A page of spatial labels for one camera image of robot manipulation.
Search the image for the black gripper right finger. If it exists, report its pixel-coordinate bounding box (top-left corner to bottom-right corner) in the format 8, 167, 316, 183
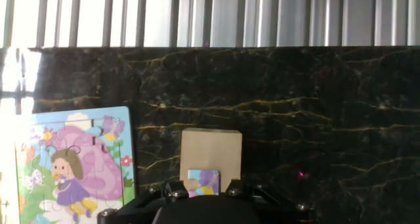
225, 179, 251, 198

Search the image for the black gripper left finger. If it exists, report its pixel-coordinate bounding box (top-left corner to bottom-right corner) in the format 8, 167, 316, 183
163, 180, 190, 204

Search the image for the large wooden cube block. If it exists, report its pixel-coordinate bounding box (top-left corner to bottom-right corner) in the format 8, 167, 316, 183
179, 127, 243, 194

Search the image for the black marble mat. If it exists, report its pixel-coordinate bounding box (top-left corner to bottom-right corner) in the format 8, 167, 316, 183
0, 45, 420, 224

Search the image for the butterfly girl puzzle board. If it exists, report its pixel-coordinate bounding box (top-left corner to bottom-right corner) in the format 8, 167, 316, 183
12, 106, 136, 224

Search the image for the purple butterfly puzzle piece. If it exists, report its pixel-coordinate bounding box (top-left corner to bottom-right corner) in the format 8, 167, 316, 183
187, 169, 220, 198

